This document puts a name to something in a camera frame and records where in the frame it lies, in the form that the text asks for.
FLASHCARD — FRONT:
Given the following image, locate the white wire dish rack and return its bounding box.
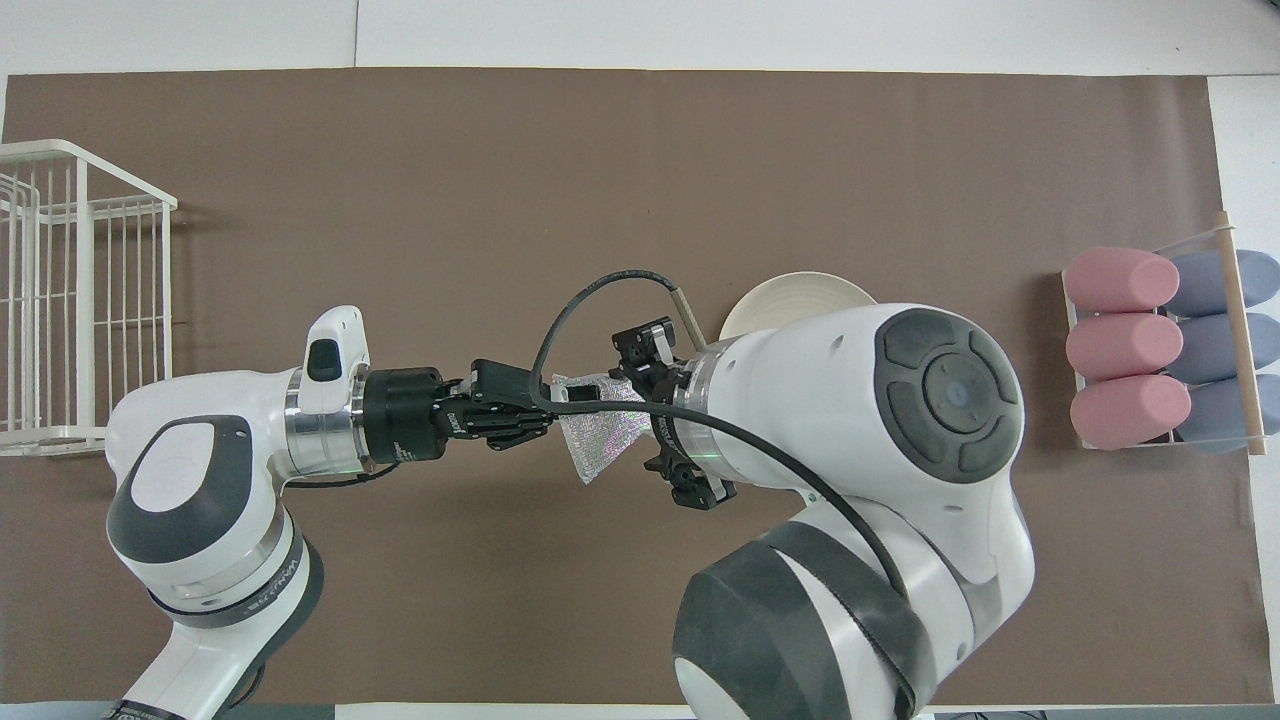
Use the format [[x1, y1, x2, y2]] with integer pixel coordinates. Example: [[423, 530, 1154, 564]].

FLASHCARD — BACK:
[[0, 140, 179, 458]]

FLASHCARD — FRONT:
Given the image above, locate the silver mesh scrubbing sponge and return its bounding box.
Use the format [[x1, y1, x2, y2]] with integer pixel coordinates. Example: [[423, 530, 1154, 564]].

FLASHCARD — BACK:
[[553, 372, 657, 486]]

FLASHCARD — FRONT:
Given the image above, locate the pink plastic cup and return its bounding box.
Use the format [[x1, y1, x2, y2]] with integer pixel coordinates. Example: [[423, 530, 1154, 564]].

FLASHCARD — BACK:
[[1063, 247, 1181, 313], [1066, 313, 1184, 381], [1070, 375, 1193, 451]]

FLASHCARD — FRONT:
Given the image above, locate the wooden rack tray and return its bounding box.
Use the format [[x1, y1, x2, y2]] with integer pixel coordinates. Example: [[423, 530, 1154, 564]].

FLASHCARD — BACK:
[[1060, 210, 1269, 457]]

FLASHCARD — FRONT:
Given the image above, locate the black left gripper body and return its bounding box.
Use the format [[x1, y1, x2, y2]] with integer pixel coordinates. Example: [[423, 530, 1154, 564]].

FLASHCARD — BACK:
[[362, 367, 476, 464]]

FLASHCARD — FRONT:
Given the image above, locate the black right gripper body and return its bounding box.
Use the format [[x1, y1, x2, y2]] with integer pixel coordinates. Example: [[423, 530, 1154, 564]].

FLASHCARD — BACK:
[[640, 362, 686, 456]]

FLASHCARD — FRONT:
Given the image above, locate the white round plate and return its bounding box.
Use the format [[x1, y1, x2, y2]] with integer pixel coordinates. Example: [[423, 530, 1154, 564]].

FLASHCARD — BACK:
[[718, 272, 879, 341]]

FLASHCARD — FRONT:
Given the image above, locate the blue plastic cup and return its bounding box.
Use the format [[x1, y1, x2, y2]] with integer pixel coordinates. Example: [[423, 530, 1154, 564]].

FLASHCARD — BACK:
[[1180, 375, 1280, 453], [1170, 313, 1280, 384], [1165, 250, 1280, 318]]

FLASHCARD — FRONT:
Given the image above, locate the brown paper table mat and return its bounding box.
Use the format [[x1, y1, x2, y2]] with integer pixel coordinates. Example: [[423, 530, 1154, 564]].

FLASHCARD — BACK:
[[0, 67, 1276, 706]]

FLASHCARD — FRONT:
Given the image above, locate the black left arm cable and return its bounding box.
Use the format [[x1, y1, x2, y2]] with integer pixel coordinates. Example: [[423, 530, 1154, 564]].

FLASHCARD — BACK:
[[285, 462, 401, 491]]

